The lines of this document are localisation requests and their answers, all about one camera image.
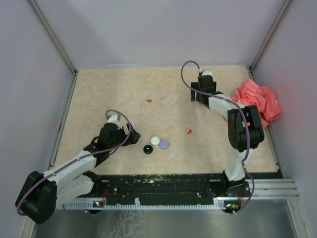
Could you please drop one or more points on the purple earbud charging case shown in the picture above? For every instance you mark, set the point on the purple earbud charging case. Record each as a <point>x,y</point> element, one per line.
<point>164,144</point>

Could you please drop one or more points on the pink crumpled plastic bag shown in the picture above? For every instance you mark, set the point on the pink crumpled plastic bag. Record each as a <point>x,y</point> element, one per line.
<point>265,99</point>

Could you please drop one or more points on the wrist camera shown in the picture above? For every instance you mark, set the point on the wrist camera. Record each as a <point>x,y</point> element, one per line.
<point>115,119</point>
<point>205,72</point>

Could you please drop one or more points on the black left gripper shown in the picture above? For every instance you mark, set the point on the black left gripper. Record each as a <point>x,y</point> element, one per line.
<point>133,137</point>

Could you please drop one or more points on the white earbud charging case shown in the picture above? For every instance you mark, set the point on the white earbud charging case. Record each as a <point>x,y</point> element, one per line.
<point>155,141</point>

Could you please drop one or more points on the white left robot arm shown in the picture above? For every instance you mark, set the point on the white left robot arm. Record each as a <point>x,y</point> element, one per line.
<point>43,192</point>

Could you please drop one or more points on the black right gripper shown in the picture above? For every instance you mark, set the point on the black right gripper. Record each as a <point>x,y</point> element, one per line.
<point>192,95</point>

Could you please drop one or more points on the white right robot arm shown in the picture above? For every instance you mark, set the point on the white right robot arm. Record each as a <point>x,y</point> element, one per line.
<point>245,130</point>

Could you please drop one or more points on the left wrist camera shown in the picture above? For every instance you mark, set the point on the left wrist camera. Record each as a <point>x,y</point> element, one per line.
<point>115,119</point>

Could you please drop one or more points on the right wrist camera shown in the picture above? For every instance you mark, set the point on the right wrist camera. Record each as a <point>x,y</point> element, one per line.
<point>205,72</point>

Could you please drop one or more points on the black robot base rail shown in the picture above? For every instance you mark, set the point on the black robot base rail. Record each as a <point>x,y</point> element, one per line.
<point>164,192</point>

